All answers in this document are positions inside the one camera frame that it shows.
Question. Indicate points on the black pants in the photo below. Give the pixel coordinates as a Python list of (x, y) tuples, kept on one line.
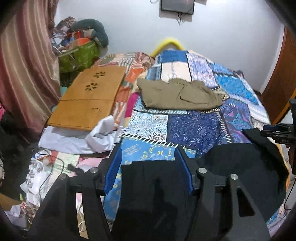
[(237, 188)]

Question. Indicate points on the blue patchwork bed cover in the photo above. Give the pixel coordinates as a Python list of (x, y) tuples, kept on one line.
[(152, 133)]

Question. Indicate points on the person right hand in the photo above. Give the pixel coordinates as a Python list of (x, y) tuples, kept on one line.
[(291, 152)]

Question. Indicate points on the white cloth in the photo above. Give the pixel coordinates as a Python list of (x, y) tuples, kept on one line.
[(98, 140)]

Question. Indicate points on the wooden lap desk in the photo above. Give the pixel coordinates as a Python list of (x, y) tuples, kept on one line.
[(89, 98)]

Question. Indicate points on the orange striped blanket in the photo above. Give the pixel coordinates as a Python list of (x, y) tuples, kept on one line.
[(124, 76)]

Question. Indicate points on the folded khaki pants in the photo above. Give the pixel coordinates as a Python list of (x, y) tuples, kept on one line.
[(177, 94)]

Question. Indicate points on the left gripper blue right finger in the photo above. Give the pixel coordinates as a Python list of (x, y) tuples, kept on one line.
[(185, 174)]

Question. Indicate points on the green fabric bag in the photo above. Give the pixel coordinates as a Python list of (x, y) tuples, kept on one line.
[(79, 58)]

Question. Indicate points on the yellow curved foam tube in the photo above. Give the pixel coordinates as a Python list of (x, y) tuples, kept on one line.
[(167, 43)]

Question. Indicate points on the small black wall monitor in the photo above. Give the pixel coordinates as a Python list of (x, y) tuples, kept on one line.
[(178, 6)]

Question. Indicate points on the brown wooden door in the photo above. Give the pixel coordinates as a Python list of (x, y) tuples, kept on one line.
[(281, 86)]

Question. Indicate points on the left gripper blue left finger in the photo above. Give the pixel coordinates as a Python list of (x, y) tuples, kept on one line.
[(113, 163)]

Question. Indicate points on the striped pink curtain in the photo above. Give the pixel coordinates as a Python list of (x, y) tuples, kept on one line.
[(30, 82)]

